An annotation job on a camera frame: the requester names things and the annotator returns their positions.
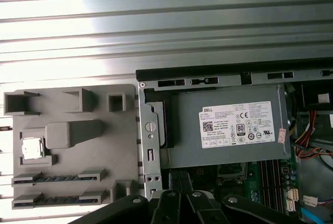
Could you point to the dark RAM stick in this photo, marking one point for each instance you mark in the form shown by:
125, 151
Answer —
59, 200

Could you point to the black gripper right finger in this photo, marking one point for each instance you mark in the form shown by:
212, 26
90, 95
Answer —
197, 208

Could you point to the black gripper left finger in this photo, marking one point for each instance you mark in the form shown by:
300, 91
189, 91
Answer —
166, 208

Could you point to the grey power supply unit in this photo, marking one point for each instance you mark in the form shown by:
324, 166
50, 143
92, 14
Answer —
182, 130

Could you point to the black RAM slot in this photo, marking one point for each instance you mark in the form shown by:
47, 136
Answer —
277, 182
265, 182

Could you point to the green motherboard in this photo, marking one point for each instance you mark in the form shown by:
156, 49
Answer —
253, 182

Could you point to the grey plastic parts rack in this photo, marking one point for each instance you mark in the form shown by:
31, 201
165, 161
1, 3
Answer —
78, 156

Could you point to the black open PC case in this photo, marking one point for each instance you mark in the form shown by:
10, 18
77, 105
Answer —
148, 109

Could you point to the silver topped CPU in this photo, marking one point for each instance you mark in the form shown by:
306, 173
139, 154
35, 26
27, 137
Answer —
33, 149

